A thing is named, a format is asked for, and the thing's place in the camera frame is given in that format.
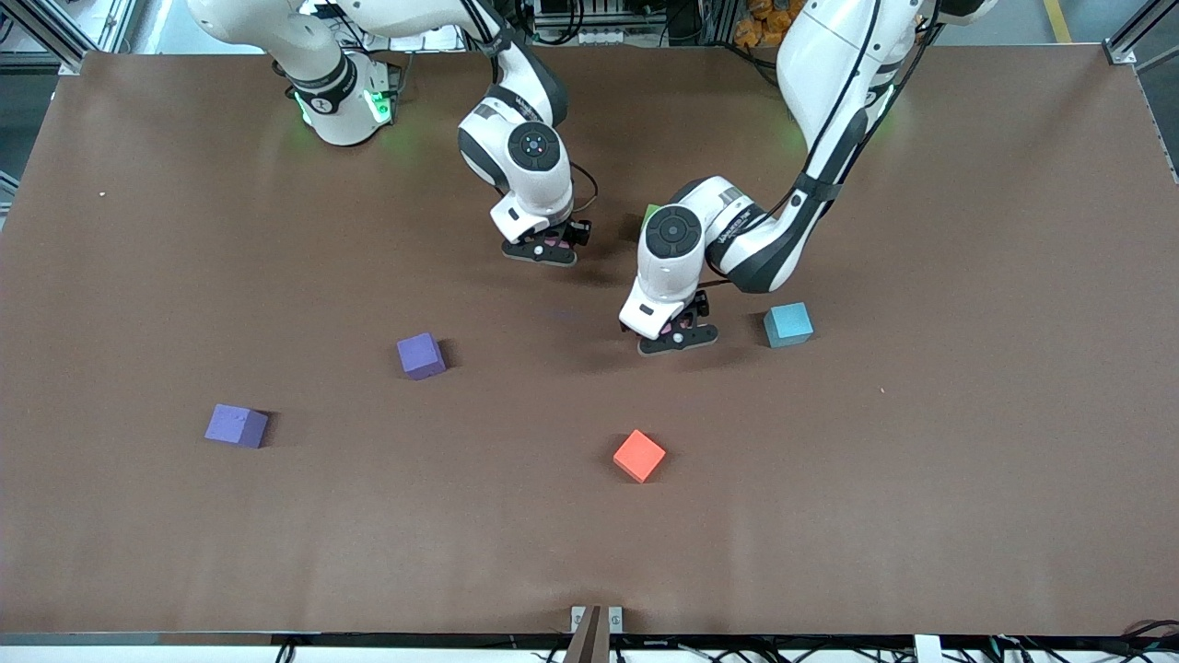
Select cyan foam block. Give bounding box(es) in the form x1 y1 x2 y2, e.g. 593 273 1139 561
763 302 815 349

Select purple foam block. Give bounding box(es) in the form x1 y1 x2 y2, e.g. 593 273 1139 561
204 404 270 449
397 332 448 381

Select orange foam block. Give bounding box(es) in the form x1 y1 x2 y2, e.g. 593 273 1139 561
613 429 667 484

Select grey equipment rack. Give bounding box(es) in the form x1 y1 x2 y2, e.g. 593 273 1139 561
530 0 650 47

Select orange packets pile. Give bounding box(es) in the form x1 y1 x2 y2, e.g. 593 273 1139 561
734 0 788 49

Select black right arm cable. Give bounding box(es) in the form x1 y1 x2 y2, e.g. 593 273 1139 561
461 0 600 222

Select grey metal bracket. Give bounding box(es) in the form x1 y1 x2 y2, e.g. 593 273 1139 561
570 605 625 635

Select brown wooden post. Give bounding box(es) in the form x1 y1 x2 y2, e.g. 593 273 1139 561
564 605 612 663

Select grey aluminium frame profile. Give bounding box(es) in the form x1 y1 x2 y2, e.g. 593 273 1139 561
0 0 102 76
1103 0 1179 67

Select black table edge rail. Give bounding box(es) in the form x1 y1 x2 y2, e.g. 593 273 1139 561
0 631 1179 648

